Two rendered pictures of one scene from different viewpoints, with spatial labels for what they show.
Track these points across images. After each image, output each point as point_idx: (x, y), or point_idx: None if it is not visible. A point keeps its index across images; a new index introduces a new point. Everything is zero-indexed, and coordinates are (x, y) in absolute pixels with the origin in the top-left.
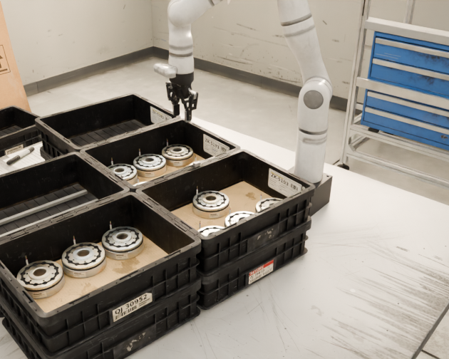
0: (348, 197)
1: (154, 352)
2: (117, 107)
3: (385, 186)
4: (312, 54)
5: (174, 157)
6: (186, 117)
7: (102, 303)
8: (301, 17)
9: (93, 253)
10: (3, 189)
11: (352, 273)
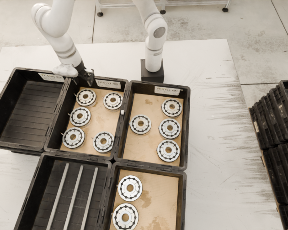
0: (165, 60)
1: None
2: (14, 84)
3: (172, 42)
4: (151, 1)
5: (89, 103)
6: (89, 84)
7: None
8: None
9: (130, 213)
10: (28, 214)
11: (204, 106)
